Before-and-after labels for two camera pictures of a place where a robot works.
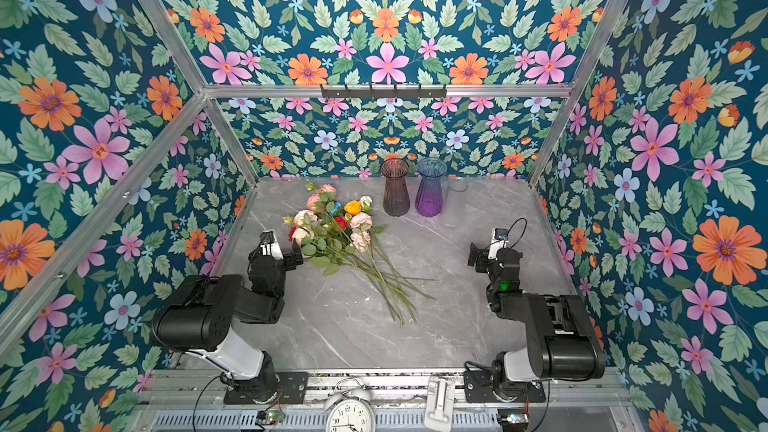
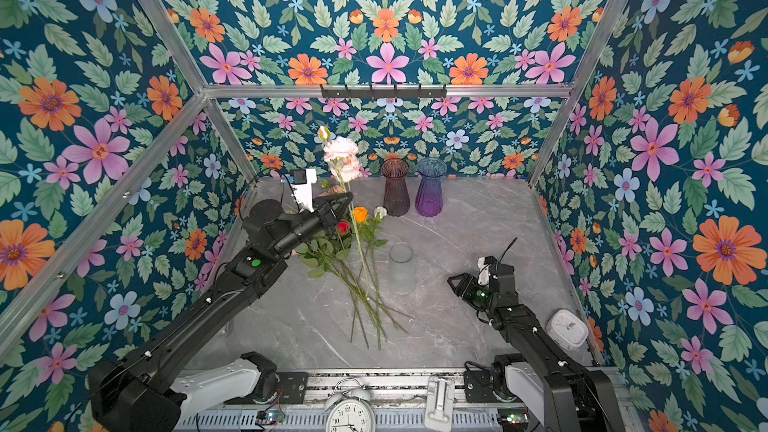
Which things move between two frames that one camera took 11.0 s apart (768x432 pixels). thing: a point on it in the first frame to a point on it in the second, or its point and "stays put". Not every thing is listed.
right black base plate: x=479 y=388 stays put
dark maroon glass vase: x=396 y=198 stays put
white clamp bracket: x=440 y=403 stays put
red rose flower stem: x=342 y=224 to x=344 y=229
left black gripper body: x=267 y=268 to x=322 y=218
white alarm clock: x=350 y=411 stays put
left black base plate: x=293 y=389 stays put
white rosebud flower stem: x=366 y=202 to x=375 y=235
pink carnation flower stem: x=361 y=223 to x=343 y=157
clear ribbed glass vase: x=455 y=202 to x=402 y=269
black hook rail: x=394 y=93 stays put
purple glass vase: x=429 y=193 stays put
